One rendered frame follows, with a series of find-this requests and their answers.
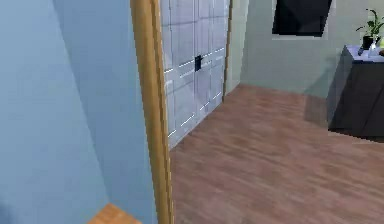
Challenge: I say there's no white panelled room door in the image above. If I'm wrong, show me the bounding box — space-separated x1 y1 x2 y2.
159 0 231 150

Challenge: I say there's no dark grey cupboard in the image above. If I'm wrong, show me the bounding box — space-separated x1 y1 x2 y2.
325 44 384 138

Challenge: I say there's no clear glass bottle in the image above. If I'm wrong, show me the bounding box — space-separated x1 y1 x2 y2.
367 37 380 59

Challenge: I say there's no green house plant black pot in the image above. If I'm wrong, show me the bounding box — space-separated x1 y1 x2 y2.
355 8 384 51

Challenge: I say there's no wooden door frame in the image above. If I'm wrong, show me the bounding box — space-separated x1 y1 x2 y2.
129 0 175 224

